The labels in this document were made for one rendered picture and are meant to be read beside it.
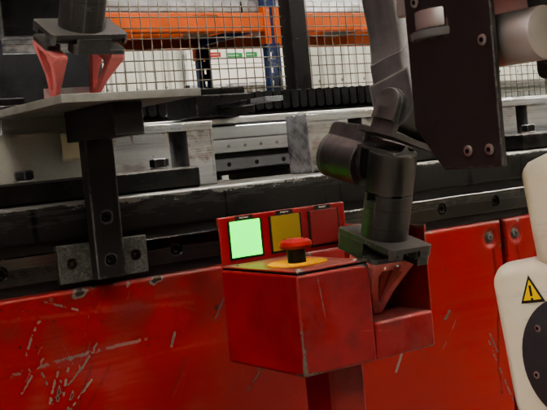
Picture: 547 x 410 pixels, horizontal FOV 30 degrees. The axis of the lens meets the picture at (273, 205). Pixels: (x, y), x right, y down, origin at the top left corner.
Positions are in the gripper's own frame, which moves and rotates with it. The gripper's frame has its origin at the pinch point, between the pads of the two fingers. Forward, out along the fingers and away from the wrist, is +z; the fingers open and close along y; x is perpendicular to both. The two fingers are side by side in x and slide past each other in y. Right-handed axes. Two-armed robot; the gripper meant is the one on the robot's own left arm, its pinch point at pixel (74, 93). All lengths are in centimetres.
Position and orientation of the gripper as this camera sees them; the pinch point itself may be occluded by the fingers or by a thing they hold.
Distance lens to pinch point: 134.8
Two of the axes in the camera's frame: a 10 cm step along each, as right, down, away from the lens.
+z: -1.7, 8.9, 4.3
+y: -8.3, 1.1, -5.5
